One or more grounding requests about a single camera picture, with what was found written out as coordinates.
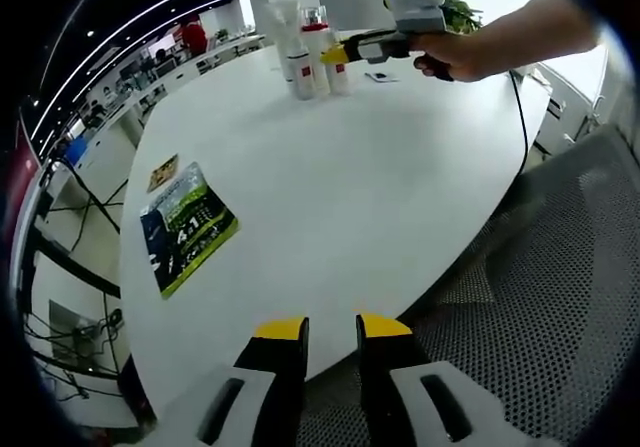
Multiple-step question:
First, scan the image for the white skincare tube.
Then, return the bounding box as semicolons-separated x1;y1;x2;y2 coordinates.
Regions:
264;0;304;86

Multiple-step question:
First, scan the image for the black frame standing desk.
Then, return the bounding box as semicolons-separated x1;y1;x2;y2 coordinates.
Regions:
19;159;126;383

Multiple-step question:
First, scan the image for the green skincare mask packet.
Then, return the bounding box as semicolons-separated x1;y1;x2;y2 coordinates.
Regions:
139;161;240;301

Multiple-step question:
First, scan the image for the red collar pump skincare bottle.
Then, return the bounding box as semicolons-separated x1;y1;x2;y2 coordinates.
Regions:
299;5;332;96

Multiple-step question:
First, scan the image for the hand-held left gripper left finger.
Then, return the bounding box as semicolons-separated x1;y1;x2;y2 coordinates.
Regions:
158;315;311;447

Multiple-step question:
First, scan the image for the gold skincare sachet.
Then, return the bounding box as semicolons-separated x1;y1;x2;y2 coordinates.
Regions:
147;153;181;191

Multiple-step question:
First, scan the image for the white office counter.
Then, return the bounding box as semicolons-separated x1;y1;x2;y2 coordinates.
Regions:
74;31;266;168

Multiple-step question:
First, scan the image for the person's right hand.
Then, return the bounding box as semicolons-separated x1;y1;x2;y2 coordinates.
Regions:
410;30;494;84

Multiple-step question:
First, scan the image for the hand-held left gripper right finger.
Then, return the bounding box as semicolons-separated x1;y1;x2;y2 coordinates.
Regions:
354;312;507;447

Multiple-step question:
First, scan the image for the blue storage bin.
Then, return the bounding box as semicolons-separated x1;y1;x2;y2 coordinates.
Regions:
63;136;89;169

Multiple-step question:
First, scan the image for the white skincare bottle clear cap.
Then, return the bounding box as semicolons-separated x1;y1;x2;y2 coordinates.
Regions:
323;34;354;97

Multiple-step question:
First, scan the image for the potted green plant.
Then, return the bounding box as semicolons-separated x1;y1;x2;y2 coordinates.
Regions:
439;0;485;33

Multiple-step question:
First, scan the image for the grey mesh office chair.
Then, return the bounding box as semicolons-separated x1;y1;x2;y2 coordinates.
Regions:
304;124;640;447

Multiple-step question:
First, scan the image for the black cable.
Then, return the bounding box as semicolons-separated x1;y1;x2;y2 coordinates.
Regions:
507;69;530;181

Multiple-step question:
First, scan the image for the white laptop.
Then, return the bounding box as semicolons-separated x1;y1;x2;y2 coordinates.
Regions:
12;109;44;178

